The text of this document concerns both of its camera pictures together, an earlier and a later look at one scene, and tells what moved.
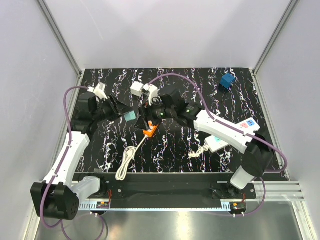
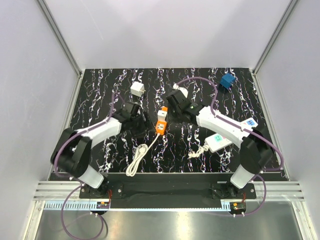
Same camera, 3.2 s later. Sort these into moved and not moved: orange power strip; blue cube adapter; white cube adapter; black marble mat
Moved: orange power strip
Not moved: white cube adapter; black marble mat; blue cube adapter
